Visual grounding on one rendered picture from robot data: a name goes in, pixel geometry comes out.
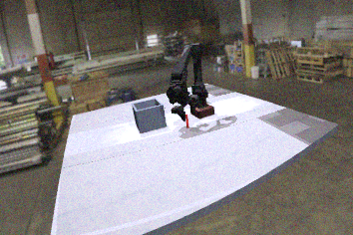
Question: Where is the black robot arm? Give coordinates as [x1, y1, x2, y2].
[167, 43, 208, 109]

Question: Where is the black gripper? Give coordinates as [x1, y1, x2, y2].
[171, 91, 199, 122]

